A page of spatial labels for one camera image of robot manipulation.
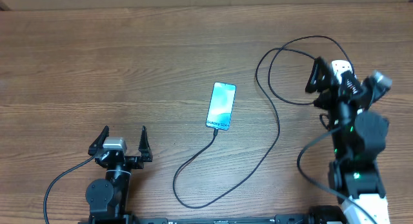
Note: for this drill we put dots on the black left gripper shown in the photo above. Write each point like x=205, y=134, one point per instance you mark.
x=137, y=162

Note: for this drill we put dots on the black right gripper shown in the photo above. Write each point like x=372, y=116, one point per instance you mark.
x=334, y=96

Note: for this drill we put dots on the blue Galaxy smartphone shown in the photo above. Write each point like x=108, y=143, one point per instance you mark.
x=221, y=105

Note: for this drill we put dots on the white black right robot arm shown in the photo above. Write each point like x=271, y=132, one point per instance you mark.
x=358, y=136

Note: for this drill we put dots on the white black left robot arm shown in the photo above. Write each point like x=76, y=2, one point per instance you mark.
x=107, y=197

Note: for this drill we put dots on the white power strip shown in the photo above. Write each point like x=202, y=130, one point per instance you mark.
x=339, y=67

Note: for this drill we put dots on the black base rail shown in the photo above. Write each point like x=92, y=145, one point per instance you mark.
x=277, y=219

